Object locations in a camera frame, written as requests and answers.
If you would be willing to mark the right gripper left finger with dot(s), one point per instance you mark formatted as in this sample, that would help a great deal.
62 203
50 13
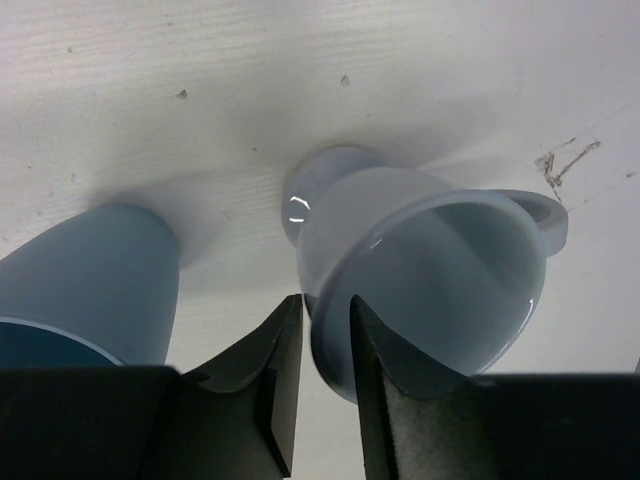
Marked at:
233 417

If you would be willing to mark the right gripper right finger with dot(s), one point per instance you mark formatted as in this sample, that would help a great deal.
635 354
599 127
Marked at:
422 420

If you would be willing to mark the white ceramic mug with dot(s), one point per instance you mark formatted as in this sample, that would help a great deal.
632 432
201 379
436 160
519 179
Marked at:
456 272

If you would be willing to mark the light blue cup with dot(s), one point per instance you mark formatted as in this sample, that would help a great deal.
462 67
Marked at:
99 289

